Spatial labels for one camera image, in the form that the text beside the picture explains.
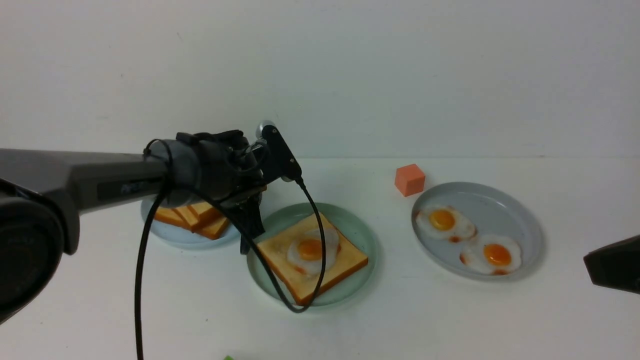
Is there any fried egg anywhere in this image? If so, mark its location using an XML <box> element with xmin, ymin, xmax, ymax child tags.
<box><xmin>414</xmin><ymin>204</ymin><xmax>477</xmax><ymax>244</ymax></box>
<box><xmin>286</xmin><ymin>227</ymin><xmax>341</xmax><ymax>276</ymax></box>
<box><xmin>459</xmin><ymin>234</ymin><xmax>522</xmax><ymax>276</ymax></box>

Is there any orange cube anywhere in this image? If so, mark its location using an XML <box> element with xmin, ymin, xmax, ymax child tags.
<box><xmin>394</xmin><ymin>163</ymin><xmax>426</xmax><ymax>198</ymax></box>

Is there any toast slice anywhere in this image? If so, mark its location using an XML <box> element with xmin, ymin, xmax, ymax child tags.
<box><xmin>151</xmin><ymin>206</ymin><xmax>232</xmax><ymax>240</ymax></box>
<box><xmin>173</xmin><ymin>202</ymin><xmax>211</xmax><ymax>232</ymax></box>
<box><xmin>257</xmin><ymin>214</ymin><xmax>369</xmax><ymax>306</ymax></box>
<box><xmin>180</xmin><ymin>187</ymin><xmax>266</xmax><ymax>228</ymax></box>

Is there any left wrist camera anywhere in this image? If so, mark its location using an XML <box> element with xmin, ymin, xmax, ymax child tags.
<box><xmin>256</xmin><ymin>120</ymin><xmax>302</xmax><ymax>182</ymax></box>

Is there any black camera cable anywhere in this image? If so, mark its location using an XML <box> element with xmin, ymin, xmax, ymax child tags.
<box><xmin>134</xmin><ymin>139</ymin><xmax>328</xmax><ymax>360</ymax></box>

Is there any light green center plate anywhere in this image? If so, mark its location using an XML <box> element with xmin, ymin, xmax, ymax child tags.
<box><xmin>256</xmin><ymin>203</ymin><xmax>378</xmax><ymax>313</ymax></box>

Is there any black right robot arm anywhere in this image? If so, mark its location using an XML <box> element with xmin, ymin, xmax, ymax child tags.
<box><xmin>246</xmin><ymin>234</ymin><xmax>639</xmax><ymax>305</ymax></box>

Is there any light blue bread plate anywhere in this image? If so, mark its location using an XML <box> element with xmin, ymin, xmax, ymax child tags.
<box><xmin>150</xmin><ymin>214</ymin><xmax>240</xmax><ymax>251</ymax></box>

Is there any grey egg plate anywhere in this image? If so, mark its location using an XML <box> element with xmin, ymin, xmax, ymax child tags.
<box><xmin>411</xmin><ymin>182</ymin><xmax>545</xmax><ymax>281</ymax></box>

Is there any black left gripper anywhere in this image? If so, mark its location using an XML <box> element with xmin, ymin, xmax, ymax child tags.
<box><xmin>174</xmin><ymin>129</ymin><xmax>266</xmax><ymax>256</ymax></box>

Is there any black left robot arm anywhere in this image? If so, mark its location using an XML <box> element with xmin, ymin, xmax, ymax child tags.
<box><xmin>0</xmin><ymin>130</ymin><xmax>266</xmax><ymax>322</ymax></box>

